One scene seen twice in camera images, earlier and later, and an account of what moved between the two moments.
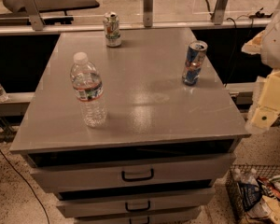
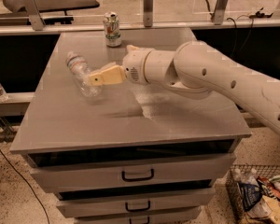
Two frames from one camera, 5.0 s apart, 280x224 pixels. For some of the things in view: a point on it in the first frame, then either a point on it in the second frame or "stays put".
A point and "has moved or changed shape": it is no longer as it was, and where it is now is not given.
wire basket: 259,194 stays put
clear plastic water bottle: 88,86 has moved or changed shape
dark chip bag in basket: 250,194 stays put
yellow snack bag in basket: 268,210 stays put
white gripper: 277,44 to 133,66
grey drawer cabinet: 172,129 stays put
